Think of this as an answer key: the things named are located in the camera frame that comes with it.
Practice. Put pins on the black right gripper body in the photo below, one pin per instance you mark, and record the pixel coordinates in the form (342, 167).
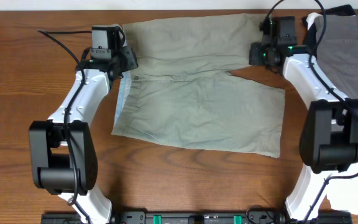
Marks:
(260, 55)

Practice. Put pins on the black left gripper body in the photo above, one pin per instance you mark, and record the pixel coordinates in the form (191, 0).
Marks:
(124, 61)

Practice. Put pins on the khaki green shorts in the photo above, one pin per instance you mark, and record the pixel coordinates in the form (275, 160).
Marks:
(183, 93)

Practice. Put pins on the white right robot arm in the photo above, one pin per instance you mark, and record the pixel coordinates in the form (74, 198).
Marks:
(329, 140)

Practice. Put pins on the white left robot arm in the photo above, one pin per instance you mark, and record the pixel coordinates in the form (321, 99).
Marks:
(63, 157)

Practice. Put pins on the black folded garment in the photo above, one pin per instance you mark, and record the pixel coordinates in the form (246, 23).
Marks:
(308, 22)

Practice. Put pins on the grey folded shorts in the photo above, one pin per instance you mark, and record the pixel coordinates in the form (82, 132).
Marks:
(337, 53)

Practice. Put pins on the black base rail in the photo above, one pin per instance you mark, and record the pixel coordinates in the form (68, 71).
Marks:
(254, 216)

